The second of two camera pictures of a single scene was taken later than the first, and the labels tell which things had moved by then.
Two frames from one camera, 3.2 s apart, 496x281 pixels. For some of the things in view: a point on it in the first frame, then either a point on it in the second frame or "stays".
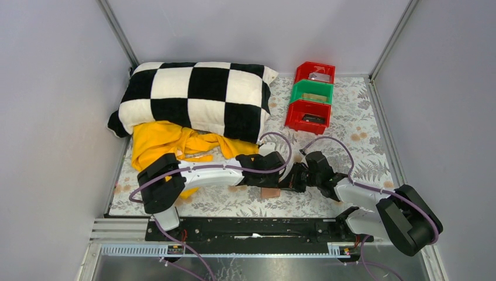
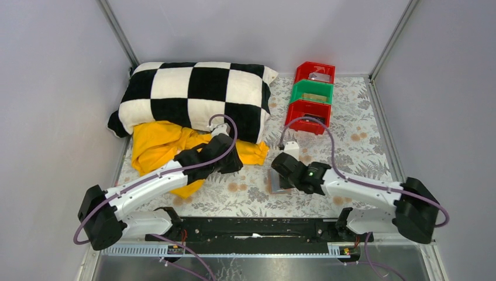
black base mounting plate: (333, 230) stays
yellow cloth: (153, 140) stays
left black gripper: (269, 180) -> (231, 162)
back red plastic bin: (305, 69) stays
